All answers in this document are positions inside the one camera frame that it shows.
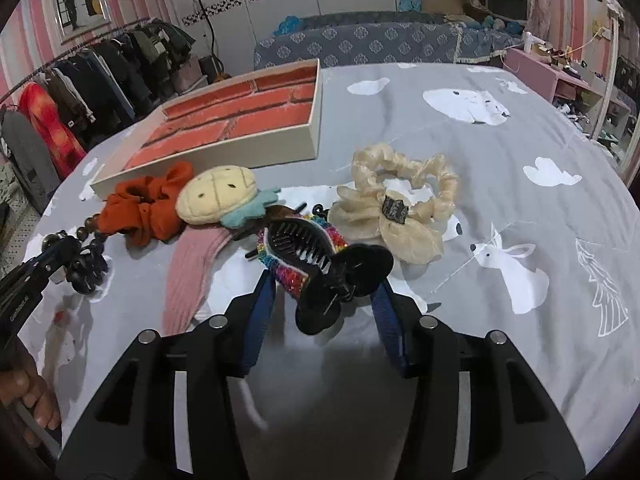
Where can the grey polar bear bedsheet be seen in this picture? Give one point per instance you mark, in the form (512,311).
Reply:
(397,271)

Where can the garment steamer on stand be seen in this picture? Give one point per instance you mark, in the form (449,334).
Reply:
(218,65)

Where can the cream satin scrunchie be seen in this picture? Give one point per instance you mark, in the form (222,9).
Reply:
(368,209)

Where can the pink knitted headband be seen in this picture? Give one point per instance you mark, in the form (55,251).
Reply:
(189,274)

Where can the orange red coat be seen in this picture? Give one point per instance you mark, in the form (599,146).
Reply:
(41,111)

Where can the orange fabric scrunchie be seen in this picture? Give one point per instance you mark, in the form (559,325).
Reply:
(144,209)

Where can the beige tray with red lining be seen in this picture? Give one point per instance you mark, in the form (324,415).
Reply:
(263,118)

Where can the bed with blue cover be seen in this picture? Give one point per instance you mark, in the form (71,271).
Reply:
(357,38)

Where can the person's left hand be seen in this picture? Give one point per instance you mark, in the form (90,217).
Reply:
(20,381)

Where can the grey quilted coat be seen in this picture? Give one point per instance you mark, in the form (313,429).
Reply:
(30,157)

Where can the plush pineapple hair accessory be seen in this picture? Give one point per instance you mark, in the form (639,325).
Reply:
(226,195)

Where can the pink side cabinet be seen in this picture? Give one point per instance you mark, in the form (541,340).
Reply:
(546,80)

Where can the black claw hair clip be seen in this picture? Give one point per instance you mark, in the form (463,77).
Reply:
(355,272)

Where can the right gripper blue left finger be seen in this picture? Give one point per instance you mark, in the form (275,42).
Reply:
(261,306)

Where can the metal clothes rack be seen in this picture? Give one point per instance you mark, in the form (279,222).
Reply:
(108,34)

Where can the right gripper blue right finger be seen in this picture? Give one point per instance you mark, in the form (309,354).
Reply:
(395,316)

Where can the rainbow beaded hair clip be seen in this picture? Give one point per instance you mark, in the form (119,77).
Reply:
(295,249)

